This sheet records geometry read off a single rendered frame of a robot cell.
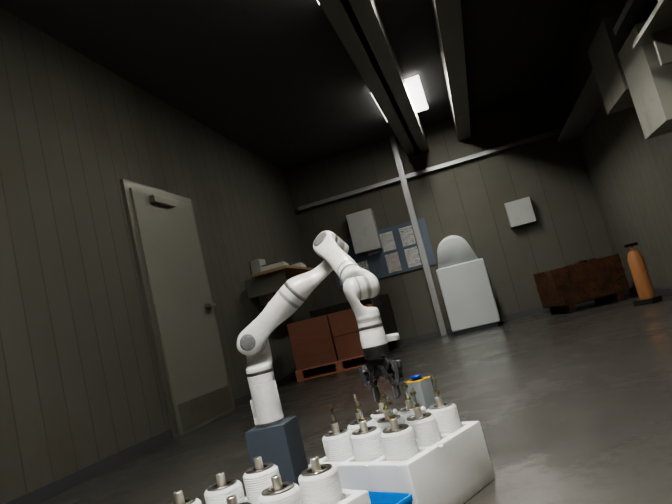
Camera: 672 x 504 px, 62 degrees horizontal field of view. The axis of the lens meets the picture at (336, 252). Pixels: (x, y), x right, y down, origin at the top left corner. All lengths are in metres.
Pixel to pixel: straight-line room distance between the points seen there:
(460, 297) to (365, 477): 6.54
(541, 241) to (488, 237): 0.77
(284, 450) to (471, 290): 6.38
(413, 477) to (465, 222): 7.52
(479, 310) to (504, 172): 2.25
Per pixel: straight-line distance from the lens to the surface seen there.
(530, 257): 8.91
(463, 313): 8.11
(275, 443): 1.94
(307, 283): 1.88
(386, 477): 1.63
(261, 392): 1.95
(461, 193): 8.99
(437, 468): 1.67
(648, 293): 6.65
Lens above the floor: 0.58
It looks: 7 degrees up
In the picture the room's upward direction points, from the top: 14 degrees counter-clockwise
